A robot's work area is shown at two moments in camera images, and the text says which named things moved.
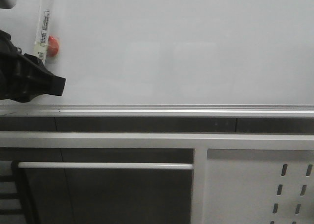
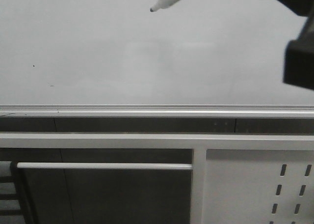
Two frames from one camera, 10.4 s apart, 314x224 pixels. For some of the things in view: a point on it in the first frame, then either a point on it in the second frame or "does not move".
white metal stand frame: [200, 142] does not move
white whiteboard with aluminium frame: [171, 52] does not move
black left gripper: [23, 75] → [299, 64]
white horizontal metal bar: [105, 165] does not move
